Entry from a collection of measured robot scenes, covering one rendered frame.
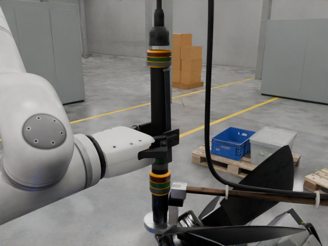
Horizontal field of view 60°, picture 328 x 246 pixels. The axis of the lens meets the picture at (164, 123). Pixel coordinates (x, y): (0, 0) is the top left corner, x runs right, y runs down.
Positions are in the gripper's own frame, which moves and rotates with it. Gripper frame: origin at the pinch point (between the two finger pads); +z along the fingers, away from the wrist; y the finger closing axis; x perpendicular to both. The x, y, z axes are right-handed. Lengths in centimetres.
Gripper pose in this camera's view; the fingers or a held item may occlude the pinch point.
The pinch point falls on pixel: (159, 133)
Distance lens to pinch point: 55.6
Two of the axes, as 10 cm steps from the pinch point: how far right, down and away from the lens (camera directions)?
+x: -0.1, -9.5, -3.1
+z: 7.1, -2.2, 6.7
